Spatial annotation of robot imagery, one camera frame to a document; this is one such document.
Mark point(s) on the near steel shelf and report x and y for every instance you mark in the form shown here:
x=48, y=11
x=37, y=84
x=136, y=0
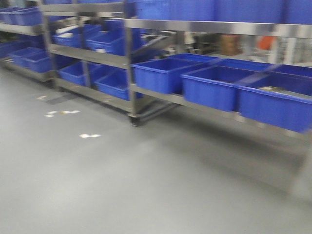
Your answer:
x=222, y=121

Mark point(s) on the far left steel shelf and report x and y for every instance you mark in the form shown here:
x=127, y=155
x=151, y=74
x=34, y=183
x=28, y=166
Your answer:
x=27, y=53

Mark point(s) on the blue bin near middle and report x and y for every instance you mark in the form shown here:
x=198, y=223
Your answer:
x=215, y=86

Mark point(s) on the blue bin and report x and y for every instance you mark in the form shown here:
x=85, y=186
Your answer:
x=280, y=100
x=163, y=75
x=215, y=86

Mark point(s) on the blue bin near left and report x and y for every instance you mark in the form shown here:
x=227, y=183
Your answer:
x=163, y=75

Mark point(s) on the blue bin near right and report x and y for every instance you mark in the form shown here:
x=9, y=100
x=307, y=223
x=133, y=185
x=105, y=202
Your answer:
x=280, y=100

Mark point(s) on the steel shelf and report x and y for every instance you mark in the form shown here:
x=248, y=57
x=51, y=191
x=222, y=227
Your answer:
x=27, y=53
x=90, y=56
x=222, y=121

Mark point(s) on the middle steel shelf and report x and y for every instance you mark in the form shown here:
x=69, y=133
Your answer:
x=90, y=56

